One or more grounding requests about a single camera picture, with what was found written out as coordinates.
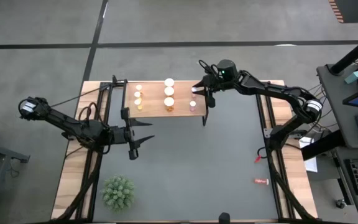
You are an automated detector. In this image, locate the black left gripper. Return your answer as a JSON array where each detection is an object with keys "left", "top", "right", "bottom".
[{"left": 110, "top": 107, "right": 155, "bottom": 152}]

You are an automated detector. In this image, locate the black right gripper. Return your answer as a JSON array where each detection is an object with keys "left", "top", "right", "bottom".
[{"left": 192, "top": 73, "right": 226, "bottom": 96}]

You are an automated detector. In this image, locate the green artificial plant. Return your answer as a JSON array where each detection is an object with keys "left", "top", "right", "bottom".
[{"left": 99, "top": 174, "right": 136, "bottom": 212}]

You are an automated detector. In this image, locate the white paper sheet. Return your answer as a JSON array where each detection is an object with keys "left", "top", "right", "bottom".
[{"left": 298, "top": 136, "right": 319, "bottom": 174}]

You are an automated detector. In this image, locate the grey side desk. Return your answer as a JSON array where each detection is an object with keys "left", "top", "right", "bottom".
[{"left": 316, "top": 63, "right": 358, "bottom": 149}]

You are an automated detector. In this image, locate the teal small box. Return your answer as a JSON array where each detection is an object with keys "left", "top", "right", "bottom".
[{"left": 344, "top": 70, "right": 358, "bottom": 85}]

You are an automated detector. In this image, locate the wooden shelf with black frame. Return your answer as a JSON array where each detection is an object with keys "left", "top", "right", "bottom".
[{"left": 121, "top": 79, "right": 209, "bottom": 127}]

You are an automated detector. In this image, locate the black aluminium rig frame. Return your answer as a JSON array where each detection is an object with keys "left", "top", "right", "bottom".
[{"left": 51, "top": 74, "right": 319, "bottom": 224}]

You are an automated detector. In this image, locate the black round post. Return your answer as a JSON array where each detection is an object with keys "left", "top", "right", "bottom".
[{"left": 329, "top": 29, "right": 358, "bottom": 75}]

